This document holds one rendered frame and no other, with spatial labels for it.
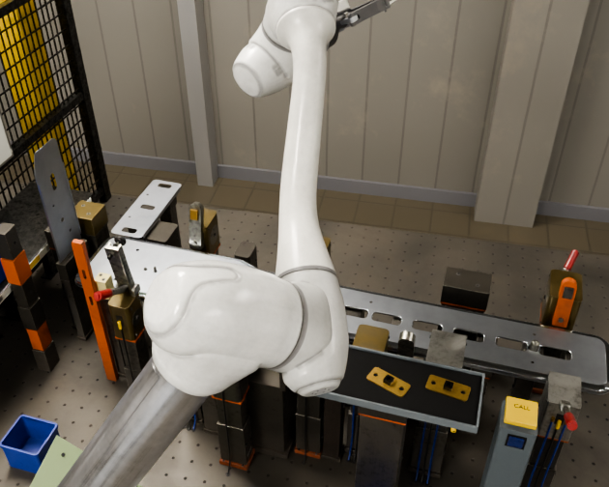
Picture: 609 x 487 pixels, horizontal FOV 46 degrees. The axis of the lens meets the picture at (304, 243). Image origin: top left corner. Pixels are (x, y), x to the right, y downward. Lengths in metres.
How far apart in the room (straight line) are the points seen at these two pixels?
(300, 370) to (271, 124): 2.93
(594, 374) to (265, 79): 1.02
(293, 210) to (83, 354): 1.20
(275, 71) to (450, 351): 0.71
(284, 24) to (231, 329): 0.55
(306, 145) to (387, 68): 2.47
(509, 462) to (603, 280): 1.14
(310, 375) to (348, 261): 1.43
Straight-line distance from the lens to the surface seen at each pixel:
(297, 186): 1.16
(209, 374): 0.97
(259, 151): 3.98
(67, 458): 1.66
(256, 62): 1.32
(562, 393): 1.65
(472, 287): 1.88
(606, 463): 2.04
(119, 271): 1.78
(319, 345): 1.02
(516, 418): 1.45
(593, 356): 1.84
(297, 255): 1.10
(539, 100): 3.51
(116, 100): 4.14
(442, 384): 1.46
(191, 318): 0.90
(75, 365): 2.19
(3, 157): 2.26
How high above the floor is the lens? 2.26
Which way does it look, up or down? 39 degrees down
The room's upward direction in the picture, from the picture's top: straight up
